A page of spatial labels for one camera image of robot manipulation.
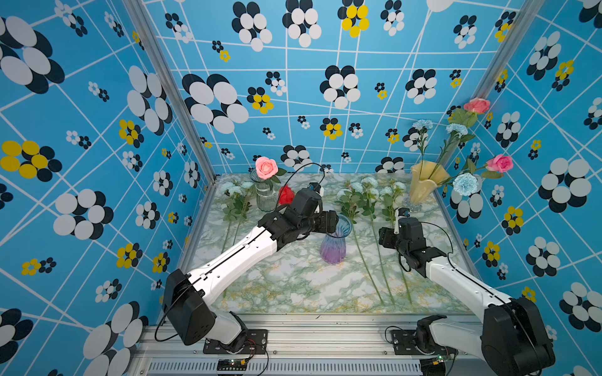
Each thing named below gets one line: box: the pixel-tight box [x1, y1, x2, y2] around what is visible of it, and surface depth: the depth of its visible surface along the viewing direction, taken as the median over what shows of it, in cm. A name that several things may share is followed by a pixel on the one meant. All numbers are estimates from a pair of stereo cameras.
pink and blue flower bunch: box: [412, 98, 515, 197], surface depth 88 cm
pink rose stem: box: [254, 156, 287, 191], surface depth 69 cm
